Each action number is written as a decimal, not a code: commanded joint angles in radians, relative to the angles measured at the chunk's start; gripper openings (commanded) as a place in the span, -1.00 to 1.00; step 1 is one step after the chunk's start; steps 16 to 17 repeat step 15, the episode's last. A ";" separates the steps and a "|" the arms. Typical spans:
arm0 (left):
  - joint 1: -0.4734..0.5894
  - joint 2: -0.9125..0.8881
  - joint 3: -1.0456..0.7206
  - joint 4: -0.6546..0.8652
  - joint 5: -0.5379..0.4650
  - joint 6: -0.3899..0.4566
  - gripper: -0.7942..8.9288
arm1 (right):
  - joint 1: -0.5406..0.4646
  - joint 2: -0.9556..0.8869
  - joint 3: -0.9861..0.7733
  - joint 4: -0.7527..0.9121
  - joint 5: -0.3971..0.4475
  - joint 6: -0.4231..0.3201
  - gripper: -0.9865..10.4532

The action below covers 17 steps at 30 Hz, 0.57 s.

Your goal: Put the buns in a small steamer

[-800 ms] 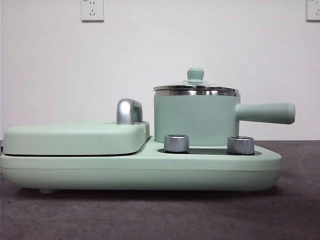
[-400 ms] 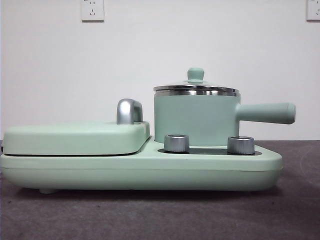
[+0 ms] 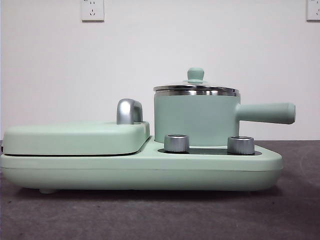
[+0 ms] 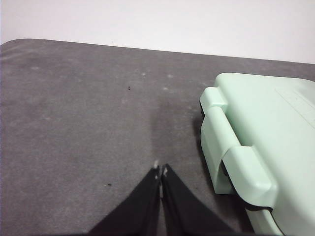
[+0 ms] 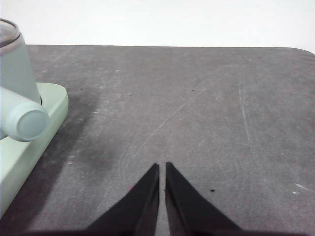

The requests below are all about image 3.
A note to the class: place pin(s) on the white wall socket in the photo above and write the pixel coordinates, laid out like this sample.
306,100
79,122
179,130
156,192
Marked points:
313,10
92,10

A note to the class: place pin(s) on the green breakfast machine base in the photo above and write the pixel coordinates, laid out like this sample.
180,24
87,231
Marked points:
150,170

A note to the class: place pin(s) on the silver control knob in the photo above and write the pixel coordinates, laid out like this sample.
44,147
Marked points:
240,145
176,143

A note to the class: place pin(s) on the glass pot lid green knob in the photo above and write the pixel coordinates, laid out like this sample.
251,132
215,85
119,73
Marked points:
195,74

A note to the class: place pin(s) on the green griddle cover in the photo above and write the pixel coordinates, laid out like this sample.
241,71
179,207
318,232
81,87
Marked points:
75,140

